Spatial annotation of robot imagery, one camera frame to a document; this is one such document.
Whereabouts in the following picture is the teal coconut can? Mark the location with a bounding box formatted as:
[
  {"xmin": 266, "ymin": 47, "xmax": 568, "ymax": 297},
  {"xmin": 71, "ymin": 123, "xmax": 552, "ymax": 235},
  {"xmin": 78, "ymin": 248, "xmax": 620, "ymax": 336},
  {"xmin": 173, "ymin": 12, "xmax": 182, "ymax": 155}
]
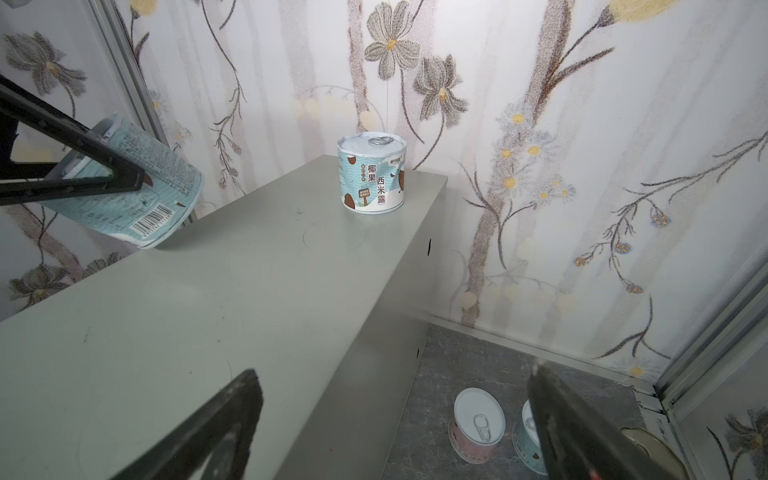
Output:
[
  {"xmin": 40, "ymin": 113, "xmax": 205, "ymax": 250},
  {"xmin": 337, "ymin": 132, "xmax": 407, "ymax": 214}
]

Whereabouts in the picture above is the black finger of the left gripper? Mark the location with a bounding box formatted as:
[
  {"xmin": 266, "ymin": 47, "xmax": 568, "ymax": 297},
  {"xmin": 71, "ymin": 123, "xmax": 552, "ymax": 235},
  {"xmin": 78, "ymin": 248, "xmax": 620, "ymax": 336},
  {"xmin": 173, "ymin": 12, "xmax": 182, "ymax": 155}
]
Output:
[{"xmin": 1, "ymin": 77, "xmax": 145, "ymax": 206}]

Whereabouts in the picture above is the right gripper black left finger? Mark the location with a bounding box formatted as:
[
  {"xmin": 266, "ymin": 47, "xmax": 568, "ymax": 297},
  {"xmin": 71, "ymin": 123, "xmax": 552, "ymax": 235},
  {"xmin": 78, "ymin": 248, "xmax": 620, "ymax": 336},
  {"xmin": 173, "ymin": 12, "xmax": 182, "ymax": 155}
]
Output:
[{"xmin": 114, "ymin": 369, "xmax": 264, "ymax": 479}]

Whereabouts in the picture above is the pink can right side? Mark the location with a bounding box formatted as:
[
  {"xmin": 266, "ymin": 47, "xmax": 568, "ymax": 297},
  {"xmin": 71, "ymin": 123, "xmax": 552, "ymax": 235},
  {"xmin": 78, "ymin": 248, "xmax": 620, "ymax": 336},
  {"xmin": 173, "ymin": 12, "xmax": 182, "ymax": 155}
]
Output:
[{"xmin": 448, "ymin": 387, "xmax": 506, "ymax": 464}]

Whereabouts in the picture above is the dark open tin can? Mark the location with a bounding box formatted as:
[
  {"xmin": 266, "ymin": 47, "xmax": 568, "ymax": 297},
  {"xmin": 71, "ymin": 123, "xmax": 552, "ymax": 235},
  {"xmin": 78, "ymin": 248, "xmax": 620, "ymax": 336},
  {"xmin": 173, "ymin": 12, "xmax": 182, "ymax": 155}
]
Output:
[{"xmin": 620, "ymin": 427, "xmax": 690, "ymax": 480}]

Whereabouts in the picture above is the grey metal cabinet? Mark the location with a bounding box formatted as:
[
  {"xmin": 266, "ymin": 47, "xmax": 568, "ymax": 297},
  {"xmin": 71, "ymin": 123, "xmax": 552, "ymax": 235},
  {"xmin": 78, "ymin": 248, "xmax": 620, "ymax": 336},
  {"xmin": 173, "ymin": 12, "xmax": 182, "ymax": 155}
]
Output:
[{"xmin": 1, "ymin": 156, "xmax": 447, "ymax": 479}]

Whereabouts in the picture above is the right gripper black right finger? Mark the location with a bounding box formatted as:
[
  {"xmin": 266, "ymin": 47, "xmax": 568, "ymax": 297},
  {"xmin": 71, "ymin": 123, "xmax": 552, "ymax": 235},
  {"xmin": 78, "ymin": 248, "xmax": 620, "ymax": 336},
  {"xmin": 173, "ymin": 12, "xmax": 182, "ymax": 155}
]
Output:
[{"xmin": 527, "ymin": 361, "xmax": 673, "ymax": 479}]

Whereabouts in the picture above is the teal can right side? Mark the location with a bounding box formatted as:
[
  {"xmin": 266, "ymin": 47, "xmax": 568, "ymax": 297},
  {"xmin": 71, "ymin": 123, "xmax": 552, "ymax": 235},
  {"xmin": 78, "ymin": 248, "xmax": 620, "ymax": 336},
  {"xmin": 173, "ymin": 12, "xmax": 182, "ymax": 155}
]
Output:
[{"xmin": 512, "ymin": 400, "xmax": 548, "ymax": 476}]

